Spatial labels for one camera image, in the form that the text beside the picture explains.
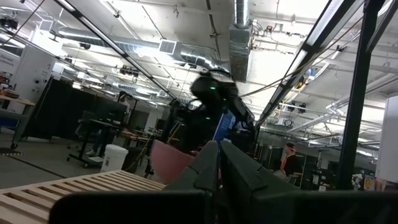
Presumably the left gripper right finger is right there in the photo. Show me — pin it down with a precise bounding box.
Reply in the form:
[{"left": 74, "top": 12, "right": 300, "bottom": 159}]
[{"left": 220, "top": 139, "right": 301, "bottom": 224}]

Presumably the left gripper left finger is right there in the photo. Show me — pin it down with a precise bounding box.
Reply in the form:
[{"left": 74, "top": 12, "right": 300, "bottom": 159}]
[{"left": 49, "top": 139, "right": 220, "bottom": 224}]

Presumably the pink plastic bowl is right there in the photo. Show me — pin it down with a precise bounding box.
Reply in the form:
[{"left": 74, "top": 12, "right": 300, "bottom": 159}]
[{"left": 150, "top": 139, "right": 195, "bottom": 185}]

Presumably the wooden slatted shelf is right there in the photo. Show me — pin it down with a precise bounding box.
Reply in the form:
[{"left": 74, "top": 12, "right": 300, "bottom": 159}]
[{"left": 0, "top": 169, "right": 166, "bottom": 224}]

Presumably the person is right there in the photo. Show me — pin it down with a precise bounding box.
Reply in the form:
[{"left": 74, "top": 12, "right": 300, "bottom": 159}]
[
  {"left": 279, "top": 142, "right": 304, "bottom": 180},
  {"left": 85, "top": 92, "right": 132, "bottom": 157}
]

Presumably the blue panel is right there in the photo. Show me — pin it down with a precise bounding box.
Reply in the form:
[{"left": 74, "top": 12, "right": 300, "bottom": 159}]
[{"left": 212, "top": 111, "right": 236, "bottom": 143}]

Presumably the white plastic bucket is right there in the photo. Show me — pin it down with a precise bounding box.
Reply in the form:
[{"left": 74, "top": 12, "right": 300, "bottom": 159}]
[{"left": 100, "top": 144, "right": 129, "bottom": 174}]

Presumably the black desk with monitors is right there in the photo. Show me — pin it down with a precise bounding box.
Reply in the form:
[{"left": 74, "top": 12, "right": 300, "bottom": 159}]
[{"left": 66, "top": 101, "right": 129, "bottom": 169}]

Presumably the white cabinet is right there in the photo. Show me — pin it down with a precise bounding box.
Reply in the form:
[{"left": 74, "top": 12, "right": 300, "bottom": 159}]
[
  {"left": 6, "top": 45, "right": 59, "bottom": 114},
  {"left": 375, "top": 95, "right": 398, "bottom": 185}
]

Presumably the black overhead light beam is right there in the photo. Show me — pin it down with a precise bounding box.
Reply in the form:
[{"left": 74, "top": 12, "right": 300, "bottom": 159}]
[
  {"left": 254, "top": 0, "right": 365, "bottom": 126},
  {"left": 52, "top": 0, "right": 178, "bottom": 101}
]

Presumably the black partition curtain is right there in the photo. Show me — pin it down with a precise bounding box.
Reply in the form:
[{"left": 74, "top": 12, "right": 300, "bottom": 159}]
[{"left": 22, "top": 77, "right": 98, "bottom": 141}]

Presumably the wooden top work table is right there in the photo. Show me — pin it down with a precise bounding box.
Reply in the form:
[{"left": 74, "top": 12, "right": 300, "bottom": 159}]
[{"left": 0, "top": 94, "right": 37, "bottom": 151}]

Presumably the black frame post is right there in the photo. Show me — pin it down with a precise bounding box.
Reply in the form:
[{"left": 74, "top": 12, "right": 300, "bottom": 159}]
[{"left": 337, "top": 0, "right": 386, "bottom": 190}]

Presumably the rectangular silver ventilation duct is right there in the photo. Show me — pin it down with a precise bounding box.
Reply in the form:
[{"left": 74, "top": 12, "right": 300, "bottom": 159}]
[{"left": 228, "top": 0, "right": 253, "bottom": 83}]

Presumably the round silver ventilation duct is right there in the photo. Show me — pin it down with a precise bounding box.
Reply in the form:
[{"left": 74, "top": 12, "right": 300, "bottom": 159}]
[{"left": 57, "top": 26, "right": 231, "bottom": 73}]

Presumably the black frame brace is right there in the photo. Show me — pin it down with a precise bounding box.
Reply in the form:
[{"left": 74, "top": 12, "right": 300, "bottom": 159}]
[{"left": 366, "top": 0, "right": 398, "bottom": 54}]

